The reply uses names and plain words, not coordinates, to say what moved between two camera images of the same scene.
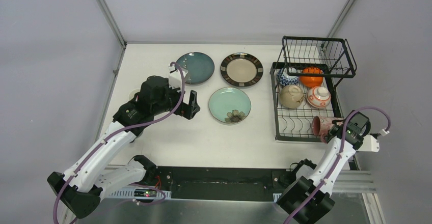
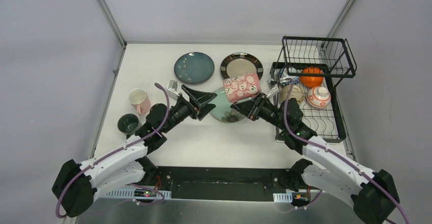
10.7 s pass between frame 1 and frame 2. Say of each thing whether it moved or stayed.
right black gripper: moved
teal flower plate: stayed
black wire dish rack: stayed
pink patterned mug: moved
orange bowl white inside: stayed
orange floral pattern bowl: stayed
